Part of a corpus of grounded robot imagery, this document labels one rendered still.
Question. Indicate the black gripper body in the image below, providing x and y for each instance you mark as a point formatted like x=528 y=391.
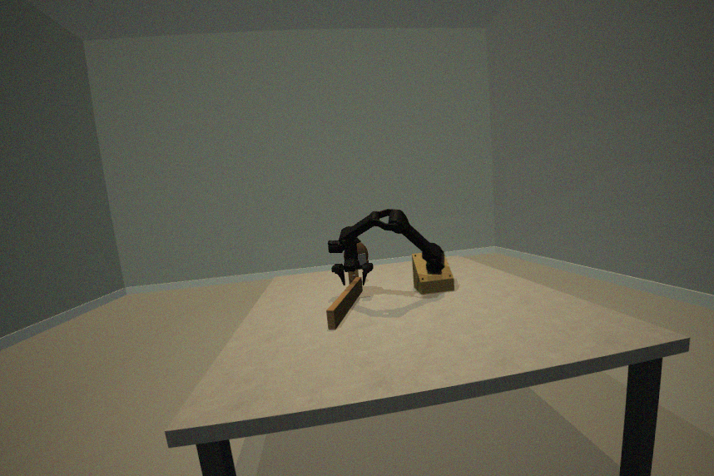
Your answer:
x=364 y=267

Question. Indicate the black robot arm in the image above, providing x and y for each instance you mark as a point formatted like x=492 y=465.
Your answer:
x=399 y=224

